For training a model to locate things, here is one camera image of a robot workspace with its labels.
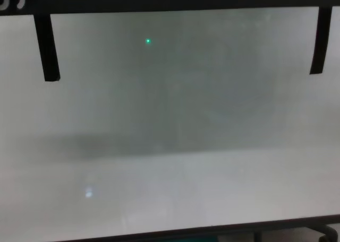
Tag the short black tape strip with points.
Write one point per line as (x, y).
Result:
(320, 40)
(47, 48)

